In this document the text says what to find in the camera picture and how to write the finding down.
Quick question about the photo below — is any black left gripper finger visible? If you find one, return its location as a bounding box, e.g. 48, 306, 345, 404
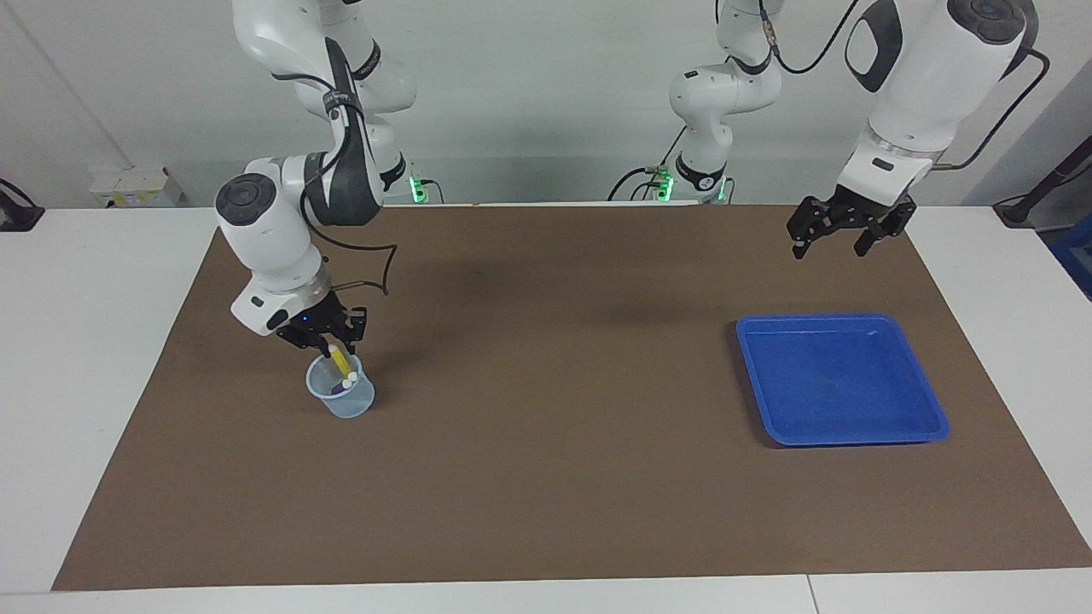
853, 215, 909, 258
786, 200, 834, 260

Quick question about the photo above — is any blue plastic tray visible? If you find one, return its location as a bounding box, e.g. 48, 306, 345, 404
735, 313, 950, 448

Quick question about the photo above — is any clear plastic cup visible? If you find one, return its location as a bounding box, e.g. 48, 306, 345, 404
305, 351, 376, 420

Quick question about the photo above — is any black stand pole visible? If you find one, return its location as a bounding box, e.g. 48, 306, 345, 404
994, 139, 1092, 229

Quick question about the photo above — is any blue crate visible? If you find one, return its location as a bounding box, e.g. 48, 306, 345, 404
1051, 223, 1092, 301

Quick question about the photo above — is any brown table mat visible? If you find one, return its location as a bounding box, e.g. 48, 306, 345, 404
51, 203, 1092, 592

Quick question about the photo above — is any white socket box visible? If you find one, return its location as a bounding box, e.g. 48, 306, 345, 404
90, 166, 185, 209

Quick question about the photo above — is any black clamp base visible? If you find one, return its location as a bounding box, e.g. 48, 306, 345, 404
0, 177, 45, 233

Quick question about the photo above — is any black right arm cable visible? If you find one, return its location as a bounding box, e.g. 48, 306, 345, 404
273, 38, 400, 298

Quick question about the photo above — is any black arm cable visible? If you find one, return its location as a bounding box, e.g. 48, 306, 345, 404
755, 0, 1050, 171
273, 38, 400, 298

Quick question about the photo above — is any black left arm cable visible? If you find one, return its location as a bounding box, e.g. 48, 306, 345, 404
755, 0, 1050, 171

